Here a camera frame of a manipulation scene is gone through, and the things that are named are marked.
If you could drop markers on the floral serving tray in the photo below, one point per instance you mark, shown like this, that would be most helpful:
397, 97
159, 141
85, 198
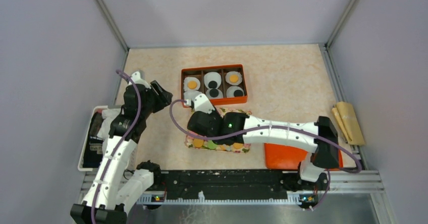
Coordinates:
222, 111

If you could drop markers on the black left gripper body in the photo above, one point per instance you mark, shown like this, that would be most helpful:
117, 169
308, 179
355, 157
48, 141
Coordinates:
155, 102

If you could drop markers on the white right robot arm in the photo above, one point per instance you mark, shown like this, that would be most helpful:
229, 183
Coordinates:
318, 139

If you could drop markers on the white paper cupcake liner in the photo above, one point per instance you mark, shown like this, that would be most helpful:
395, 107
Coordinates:
220, 96
228, 74
189, 95
212, 76
231, 89
185, 88

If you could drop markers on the green cookie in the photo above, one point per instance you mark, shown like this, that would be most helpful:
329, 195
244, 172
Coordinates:
211, 145

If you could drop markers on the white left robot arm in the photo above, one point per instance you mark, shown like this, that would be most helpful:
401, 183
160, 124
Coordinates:
107, 201

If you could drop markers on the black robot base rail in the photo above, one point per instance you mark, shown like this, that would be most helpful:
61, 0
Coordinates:
226, 187

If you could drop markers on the white crumpled cloth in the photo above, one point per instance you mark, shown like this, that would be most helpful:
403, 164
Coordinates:
108, 115

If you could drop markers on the black cookie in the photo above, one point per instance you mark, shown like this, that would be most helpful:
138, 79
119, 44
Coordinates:
238, 93
212, 84
214, 93

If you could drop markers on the orange cookie box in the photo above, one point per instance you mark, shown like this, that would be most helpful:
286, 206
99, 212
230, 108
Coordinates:
223, 84

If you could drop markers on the white plastic basket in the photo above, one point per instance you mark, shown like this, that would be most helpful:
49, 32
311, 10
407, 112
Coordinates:
91, 152

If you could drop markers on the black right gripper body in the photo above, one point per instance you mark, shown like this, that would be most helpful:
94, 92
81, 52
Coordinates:
213, 113

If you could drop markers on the orange box lid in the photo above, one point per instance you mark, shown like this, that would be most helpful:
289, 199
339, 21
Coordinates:
280, 157

